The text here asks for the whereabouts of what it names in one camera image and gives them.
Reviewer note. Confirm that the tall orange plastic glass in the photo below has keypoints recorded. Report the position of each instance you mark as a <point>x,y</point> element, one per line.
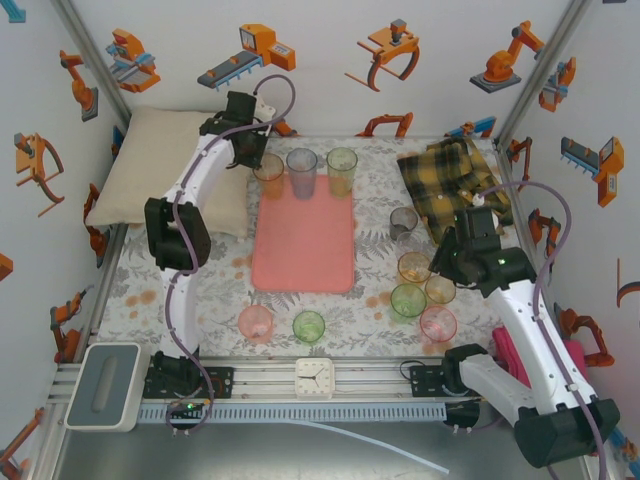
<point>272,182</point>

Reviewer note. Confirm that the pink rectangular tray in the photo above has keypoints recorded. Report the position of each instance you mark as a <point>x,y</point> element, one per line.
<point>300,240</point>

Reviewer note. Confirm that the aluminium table side rail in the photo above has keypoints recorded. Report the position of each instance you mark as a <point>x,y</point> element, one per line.
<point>507,170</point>
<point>107,280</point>

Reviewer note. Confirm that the black controller board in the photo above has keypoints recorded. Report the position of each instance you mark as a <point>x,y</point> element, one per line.
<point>462,414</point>
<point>189,407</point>

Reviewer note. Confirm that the thin white tube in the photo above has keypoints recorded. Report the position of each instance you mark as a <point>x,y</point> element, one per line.
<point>380,440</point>

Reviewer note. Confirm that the cream pillow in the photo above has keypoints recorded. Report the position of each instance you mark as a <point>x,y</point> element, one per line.
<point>125,170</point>

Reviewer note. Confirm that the white square clock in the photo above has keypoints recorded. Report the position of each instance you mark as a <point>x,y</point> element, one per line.
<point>314,378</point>

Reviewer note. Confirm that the tall blue plastic glass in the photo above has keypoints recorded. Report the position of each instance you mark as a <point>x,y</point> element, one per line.
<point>301,180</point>

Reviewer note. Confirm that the yellow black plaid shirt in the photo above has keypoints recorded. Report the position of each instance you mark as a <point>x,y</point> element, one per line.
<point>440,175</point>

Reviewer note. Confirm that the aluminium frame post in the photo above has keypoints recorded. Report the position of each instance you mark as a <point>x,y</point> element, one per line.
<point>92,55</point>
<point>551,55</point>

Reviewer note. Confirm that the tall green plastic glass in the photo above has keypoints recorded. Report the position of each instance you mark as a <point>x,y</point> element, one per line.
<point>342,175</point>

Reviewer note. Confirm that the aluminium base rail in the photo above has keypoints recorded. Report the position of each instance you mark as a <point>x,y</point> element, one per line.
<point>270,380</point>

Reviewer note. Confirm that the dark smoky plastic glass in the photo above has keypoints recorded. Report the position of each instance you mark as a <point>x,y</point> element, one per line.
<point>402,227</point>

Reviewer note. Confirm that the small green plastic glass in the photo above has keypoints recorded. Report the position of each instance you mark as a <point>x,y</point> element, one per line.
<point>308,330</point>

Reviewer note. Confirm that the pink plastic glass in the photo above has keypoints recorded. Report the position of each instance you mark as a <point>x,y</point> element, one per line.
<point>255,327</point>
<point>438,327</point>

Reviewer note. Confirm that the magenta folded towel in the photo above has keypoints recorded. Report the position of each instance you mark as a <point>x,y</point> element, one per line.
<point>505,345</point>

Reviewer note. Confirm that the floral grey tablecloth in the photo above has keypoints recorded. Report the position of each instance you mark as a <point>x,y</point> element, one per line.
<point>345,344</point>

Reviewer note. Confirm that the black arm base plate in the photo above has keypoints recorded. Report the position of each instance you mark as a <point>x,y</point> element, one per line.
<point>425,381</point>
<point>220,382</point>

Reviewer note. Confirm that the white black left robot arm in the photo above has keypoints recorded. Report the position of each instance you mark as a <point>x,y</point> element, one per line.
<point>187,315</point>

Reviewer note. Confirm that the short orange plastic glass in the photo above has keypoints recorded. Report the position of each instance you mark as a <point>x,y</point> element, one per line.
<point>414,272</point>
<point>440,292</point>

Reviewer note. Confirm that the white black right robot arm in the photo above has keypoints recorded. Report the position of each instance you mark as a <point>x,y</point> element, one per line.
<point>520,320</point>

